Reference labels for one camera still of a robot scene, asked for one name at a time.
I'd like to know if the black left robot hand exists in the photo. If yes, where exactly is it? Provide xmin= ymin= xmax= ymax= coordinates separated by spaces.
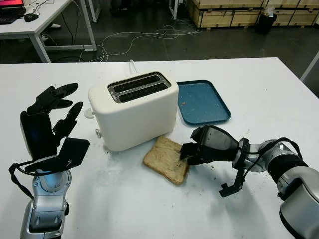
xmin=19 ymin=83 xmax=84 ymax=159

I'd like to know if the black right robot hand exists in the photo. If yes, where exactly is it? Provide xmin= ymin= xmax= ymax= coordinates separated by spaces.
xmin=179 ymin=125 xmax=240 ymax=166

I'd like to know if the slice of brown bread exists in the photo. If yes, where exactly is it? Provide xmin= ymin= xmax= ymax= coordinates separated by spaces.
xmin=143 ymin=135 xmax=190 ymax=185

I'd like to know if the white two-slot toaster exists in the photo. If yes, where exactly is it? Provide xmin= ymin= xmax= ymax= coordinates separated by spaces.
xmin=84 ymin=71 xmax=179 ymax=152

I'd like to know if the blue plastic tray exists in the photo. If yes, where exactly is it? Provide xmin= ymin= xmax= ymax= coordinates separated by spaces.
xmin=176 ymin=79 xmax=232 ymax=125

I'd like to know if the white office desk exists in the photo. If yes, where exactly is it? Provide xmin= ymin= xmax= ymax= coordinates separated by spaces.
xmin=0 ymin=0 xmax=97 ymax=63

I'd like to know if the black laptop with red screen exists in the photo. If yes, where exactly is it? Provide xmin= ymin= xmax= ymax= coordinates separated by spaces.
xmin=0 ymin=0 xmax=27 ymax=25

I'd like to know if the white table leg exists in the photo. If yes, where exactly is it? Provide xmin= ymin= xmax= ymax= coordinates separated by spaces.
xmin=301 ymin=51 xmax=319 ymax=82

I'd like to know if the black trash bin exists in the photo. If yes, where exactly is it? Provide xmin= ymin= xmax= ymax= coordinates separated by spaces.
xmin=256 ymin=7 xmax=278 ymax=35

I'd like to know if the white desk leg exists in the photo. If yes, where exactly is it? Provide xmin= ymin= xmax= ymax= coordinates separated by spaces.
xmin=169 ymin=0 xmax=178 ymax=20

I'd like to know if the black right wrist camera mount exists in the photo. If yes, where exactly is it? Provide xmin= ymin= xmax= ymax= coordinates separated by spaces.
xmin=219 ymin=138 xmax=250 ymax=198

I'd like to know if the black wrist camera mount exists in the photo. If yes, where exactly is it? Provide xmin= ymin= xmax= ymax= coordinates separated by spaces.
xmin=219 ymin=138 xmax=250 ymax=198
xmin=24 ymin=136 xmax=91 ymax=172

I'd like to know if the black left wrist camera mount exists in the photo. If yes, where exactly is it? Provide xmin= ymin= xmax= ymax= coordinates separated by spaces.
xmin=24 ymin=136 xmax=91 ymax=172

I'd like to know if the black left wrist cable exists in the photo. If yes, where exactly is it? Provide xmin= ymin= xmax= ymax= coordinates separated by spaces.
xmin=8 ymin=161 xmax=72 ymax=199

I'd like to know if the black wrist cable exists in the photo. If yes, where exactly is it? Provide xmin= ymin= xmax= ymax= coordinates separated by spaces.
xmin=243 ymin=138 xmax=304 ymax=180
xmin=8 ymin=161 xmax=72 ymax=199

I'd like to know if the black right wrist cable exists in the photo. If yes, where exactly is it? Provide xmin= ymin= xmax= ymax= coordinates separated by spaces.
xmin=243 ymin=138 xmax=304 ymax=180

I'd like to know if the white toaster power cord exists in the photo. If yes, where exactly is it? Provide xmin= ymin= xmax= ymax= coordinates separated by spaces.
xmin=128 ymin=59 xmax=138 ymax=75

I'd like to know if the white cable on floor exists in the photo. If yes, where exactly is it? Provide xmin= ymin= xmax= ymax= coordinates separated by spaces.
xmin=96 ymin=24 xmax=201 ymax=62

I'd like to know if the white desk frame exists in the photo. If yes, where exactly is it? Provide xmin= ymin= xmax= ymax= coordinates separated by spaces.
xmin=85 ymin=0 xmax=101 ymax=23

